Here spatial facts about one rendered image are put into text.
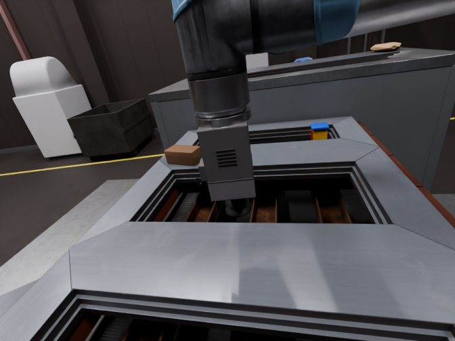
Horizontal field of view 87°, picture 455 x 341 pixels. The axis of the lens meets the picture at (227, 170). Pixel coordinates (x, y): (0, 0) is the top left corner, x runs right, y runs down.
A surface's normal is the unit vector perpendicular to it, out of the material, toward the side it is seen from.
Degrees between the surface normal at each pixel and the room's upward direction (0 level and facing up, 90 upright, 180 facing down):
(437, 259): 0
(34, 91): 80
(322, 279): 0
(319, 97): 90
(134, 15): 90
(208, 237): 0
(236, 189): 90
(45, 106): 90
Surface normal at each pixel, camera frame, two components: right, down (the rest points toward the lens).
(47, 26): -0.04, 0.46
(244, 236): -0.15, -0.88
